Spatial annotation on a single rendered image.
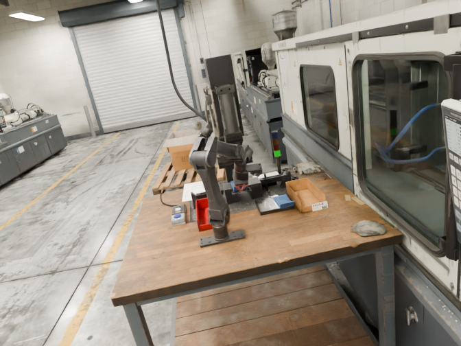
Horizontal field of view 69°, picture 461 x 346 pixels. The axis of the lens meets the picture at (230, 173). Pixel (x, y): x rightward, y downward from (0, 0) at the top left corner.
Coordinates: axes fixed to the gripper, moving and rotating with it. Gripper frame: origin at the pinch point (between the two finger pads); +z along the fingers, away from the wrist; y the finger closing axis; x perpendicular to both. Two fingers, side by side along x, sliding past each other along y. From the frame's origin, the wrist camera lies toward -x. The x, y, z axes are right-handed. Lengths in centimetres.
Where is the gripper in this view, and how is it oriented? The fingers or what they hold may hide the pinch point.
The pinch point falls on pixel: (240, 187)
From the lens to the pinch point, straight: 173.2
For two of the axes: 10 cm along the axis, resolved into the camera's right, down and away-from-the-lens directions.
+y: -1.4, -7.3, 6.7
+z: 0.3, 6.7, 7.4
